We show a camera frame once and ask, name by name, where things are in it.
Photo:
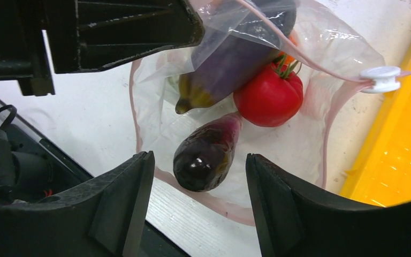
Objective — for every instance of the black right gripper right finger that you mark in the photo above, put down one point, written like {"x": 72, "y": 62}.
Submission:
{"x": 296, "y": 218}

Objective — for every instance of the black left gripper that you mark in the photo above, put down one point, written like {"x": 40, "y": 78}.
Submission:
{"x": 23, "y": 55}

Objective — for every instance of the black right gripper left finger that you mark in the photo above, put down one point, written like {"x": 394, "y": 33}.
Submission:
{"x": 103, "y": 216}

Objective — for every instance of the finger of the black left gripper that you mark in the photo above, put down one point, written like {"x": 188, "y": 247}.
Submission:
{"x": 94, "y": 36}

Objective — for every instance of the slim purple eggplant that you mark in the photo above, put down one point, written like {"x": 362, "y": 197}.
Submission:
{"x": 203, "y": 160}

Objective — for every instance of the red tomato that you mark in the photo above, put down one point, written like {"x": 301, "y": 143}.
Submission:
{"x": 273, "y": 96}

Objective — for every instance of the clear pink-dotted zip bag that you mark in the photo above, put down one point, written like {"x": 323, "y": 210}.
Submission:
{"x": 333, "y": 54}

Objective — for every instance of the large purple eggplant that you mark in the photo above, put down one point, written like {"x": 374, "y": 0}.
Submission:
{"x": 237, "y": 45}

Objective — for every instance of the yellow plastic tray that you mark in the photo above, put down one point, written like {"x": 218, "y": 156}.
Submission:
{"x": 381, "y": 173}

